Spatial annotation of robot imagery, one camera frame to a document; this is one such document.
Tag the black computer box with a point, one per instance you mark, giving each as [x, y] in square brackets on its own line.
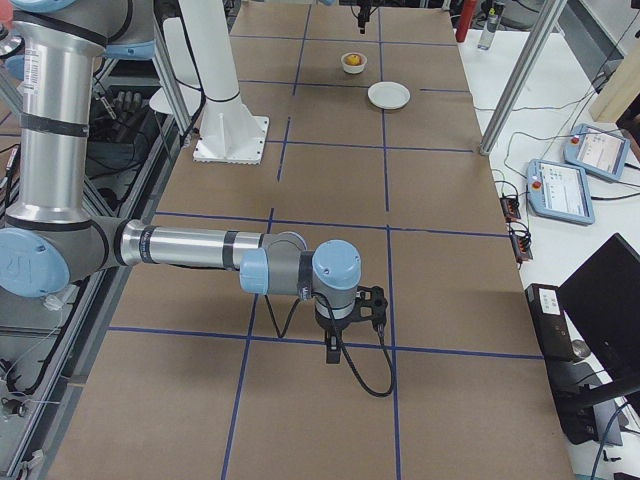
[583, 403]

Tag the far orange connector block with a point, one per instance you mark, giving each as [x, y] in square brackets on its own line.
[509, 202]

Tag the clear water bottle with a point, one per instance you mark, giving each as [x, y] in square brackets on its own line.
[492, 23]

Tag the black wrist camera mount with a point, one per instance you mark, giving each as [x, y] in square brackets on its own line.
[370, 306]

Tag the white plate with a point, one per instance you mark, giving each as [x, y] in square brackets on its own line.
[388, 95]

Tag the white bowl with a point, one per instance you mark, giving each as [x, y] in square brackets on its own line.
[354, 69]

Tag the orange connector block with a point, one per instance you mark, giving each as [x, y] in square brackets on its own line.
[509, 202]
[520, 237]

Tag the far blue teach pendant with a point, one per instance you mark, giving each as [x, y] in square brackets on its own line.
[600, 153]

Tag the near blue teach pendant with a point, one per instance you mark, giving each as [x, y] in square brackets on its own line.
[559, 191]

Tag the blue teach pendant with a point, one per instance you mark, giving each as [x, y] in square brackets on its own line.
[559, 191]
[600, 153]

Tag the near orange connector block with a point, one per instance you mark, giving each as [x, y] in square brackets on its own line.
[520, 237]

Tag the black monitor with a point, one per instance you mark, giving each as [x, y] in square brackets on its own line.
[601, 299]

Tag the red yellow apple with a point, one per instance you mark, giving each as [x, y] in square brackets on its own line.
[353, 60]

